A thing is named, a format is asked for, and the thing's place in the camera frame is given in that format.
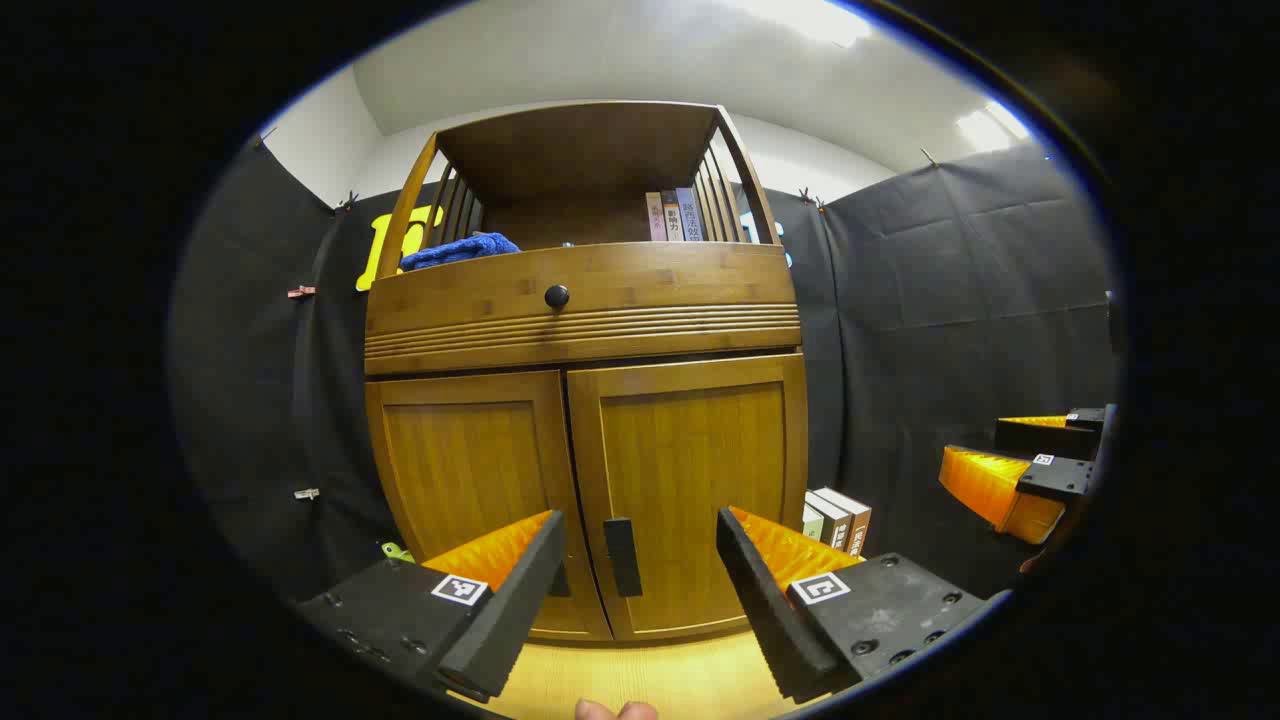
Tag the white cover book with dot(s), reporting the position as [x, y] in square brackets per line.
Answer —
[832, 520]

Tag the ceiling light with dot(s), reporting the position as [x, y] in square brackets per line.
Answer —
[990, 128]

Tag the brown cover book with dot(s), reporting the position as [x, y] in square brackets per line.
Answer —
[858, 530]

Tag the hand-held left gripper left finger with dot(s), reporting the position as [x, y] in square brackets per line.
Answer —
[510, 620]

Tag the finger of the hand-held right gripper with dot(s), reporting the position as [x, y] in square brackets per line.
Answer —
[985, 485]
[1040, 438]

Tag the black backdrop cloth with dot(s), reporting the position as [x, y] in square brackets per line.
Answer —
[950, 300]

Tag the pink spine book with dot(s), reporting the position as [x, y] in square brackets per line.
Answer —
[655, 220]

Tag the black round drawer knob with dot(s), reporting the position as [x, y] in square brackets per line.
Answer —
[557, 297]

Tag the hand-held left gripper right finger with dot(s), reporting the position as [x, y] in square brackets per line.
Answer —
[770, 610]

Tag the lavender spine book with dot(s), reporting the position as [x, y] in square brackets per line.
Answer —
[690, 215]

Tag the brown spine book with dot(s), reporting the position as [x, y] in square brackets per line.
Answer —
[672, 220]

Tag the wooden double-door shoe cabinet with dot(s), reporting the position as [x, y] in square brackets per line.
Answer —
[580, 160]

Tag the wooden shoe cabinet door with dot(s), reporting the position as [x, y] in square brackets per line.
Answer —
[690, 450]
[470, 450]

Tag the green toy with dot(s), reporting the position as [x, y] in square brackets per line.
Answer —
[397, 552]

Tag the blue folded cloth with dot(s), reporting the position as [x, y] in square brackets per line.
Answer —
[460, 250]

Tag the small grey-green book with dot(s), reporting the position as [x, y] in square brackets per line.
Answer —
[812, 523]

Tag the wooden ribbed drawer front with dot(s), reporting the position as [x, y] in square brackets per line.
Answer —
[680, 280]

